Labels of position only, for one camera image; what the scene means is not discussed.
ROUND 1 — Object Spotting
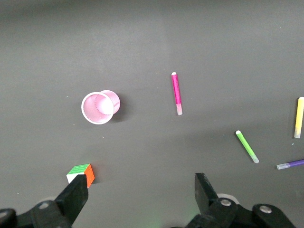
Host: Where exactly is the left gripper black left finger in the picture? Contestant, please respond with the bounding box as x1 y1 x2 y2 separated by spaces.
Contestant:
30 174 89 228

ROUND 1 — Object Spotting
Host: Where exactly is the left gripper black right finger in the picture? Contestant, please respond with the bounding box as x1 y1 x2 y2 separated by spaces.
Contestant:
187 172 238 228

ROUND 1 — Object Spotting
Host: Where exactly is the pink marker with clear cap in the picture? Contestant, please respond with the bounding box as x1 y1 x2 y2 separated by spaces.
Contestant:
171 72 183 116

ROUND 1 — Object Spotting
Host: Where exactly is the multicoloured puzzle cube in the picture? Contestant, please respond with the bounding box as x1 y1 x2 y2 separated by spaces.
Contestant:
66 163 95 189

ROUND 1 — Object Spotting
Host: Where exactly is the green marker with clear cap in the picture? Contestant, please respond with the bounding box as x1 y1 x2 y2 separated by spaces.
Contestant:
235 130 260 164

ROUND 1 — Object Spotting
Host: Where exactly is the pink translucent plastic cup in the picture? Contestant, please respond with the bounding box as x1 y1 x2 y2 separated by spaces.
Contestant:
81 90 121 125

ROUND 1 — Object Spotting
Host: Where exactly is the purple marker with clear cap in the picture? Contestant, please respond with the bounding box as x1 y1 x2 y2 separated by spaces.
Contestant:
276 159 304 171

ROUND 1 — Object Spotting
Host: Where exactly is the yellow marker with clear cap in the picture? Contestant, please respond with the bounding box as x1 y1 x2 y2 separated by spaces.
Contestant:
294 96 304 139

